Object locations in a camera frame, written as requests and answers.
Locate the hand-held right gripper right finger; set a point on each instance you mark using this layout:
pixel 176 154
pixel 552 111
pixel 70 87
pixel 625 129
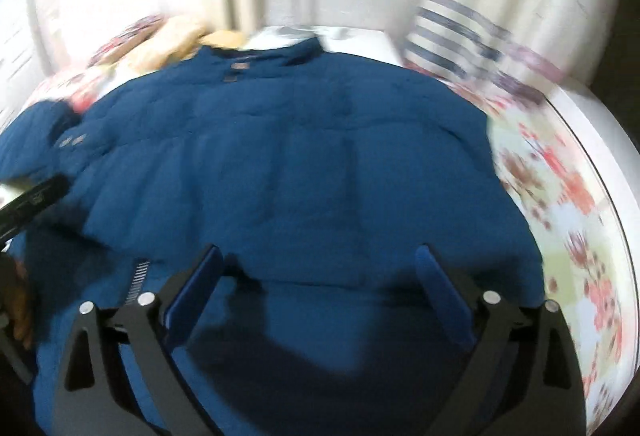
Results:
pixel 445 303

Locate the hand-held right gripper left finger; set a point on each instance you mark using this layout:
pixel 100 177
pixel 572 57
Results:
pixel 195 301

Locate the blue padded jacket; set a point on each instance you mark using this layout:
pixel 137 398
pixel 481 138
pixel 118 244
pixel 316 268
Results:
pixel 300 156

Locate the person's left hand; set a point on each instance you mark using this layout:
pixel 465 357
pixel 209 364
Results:
pixel 19 311

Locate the floral bed sheet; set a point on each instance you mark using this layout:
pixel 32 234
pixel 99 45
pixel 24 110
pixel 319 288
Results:
pixel 560 216

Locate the beige pillow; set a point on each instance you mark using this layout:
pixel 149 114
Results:
pixel 160 43

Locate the yellow pillow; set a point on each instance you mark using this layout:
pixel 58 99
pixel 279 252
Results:
pixel 225 38

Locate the white bedside cabinet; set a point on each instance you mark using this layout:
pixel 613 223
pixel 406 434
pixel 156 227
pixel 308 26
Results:
pixel 360 41

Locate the striped floral quilt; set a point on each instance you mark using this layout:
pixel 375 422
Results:
pixel 500 16

